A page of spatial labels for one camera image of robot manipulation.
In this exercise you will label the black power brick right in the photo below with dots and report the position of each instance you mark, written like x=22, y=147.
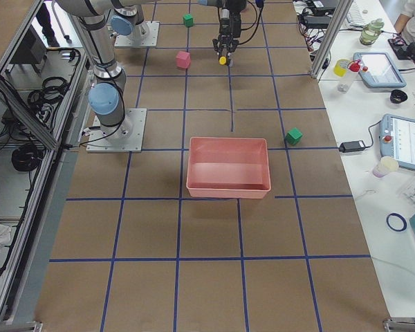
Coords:
x=352, y=146

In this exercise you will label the green water bottle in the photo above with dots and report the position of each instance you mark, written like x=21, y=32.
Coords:
x=371, y=32

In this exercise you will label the teach pendant far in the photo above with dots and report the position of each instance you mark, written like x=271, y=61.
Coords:
x=381, y=70

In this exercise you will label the green cube front left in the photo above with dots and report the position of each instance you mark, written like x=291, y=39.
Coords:
x=188, y=20

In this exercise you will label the teach pendant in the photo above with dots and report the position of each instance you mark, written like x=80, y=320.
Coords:
x=397, y=139
x=381, y=70

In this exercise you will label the yellow tape roll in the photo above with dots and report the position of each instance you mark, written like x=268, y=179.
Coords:
x=341, y=67

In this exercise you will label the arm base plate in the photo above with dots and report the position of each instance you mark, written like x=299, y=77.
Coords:
x=128, y=137
x=144, y=35

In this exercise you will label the clear spray bottle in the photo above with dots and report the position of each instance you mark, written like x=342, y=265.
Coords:
x=351, y=73

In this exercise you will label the pink plastic bin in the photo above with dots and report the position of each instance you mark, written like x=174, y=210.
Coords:
x=228, y=168

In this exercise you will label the white purple cup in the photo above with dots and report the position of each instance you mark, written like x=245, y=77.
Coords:
x=385, y=166

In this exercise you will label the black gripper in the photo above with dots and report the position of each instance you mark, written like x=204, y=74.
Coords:
x=225, y=25

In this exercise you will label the pink cube near arm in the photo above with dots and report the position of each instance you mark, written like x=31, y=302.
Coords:
x=183, y=59

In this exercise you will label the black power adapter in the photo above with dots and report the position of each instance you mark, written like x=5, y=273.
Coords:
x=314, y=22

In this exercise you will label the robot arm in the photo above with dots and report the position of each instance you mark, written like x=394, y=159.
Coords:
x=106, y=97
x=127, y=20

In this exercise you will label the green cube near arm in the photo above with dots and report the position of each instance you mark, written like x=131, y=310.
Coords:
x=293, y=136

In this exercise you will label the black tape roll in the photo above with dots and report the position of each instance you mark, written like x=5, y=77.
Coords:
x=398, y=96

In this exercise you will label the person in white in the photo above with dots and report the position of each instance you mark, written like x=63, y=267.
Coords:
x=405, y=23

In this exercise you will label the aluminium side frame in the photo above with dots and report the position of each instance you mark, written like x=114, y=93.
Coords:
x=27, y=145

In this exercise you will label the teach pendant near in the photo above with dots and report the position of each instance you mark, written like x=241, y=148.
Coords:
x=397, y=139

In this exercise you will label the aluminium frame post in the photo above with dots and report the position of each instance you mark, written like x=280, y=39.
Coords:
x=337, y=20

